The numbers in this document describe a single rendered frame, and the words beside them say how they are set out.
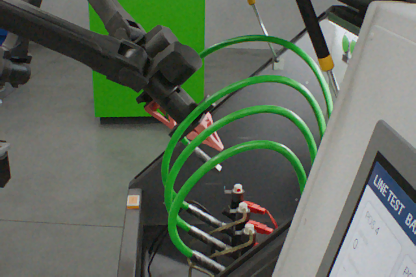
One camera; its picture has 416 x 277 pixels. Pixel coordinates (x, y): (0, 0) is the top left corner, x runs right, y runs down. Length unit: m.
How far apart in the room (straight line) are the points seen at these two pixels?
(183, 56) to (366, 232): 0.56
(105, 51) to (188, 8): 3.35
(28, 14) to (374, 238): 0.73
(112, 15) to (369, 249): 0.93
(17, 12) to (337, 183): 0.65
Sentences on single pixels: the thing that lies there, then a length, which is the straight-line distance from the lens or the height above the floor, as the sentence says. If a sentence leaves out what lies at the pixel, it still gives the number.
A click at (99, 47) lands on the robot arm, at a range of 0.99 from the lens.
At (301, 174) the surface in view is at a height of 1.26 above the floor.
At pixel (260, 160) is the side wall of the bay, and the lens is 1.44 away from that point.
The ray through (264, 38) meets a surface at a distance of 1.07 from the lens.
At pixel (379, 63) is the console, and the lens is 0.60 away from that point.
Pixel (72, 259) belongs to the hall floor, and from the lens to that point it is 2.86.
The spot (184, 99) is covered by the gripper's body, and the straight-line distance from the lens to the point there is 1.03.
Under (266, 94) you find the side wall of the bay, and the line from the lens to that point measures 1.38.
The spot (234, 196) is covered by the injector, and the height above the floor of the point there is 1.09.
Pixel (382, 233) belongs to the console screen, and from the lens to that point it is 0.51.
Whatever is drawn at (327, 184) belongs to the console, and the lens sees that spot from 0.66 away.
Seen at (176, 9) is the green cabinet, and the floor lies 1.01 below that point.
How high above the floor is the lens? 1.62
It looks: 20 degrees down
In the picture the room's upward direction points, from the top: 1 degrees clockwise
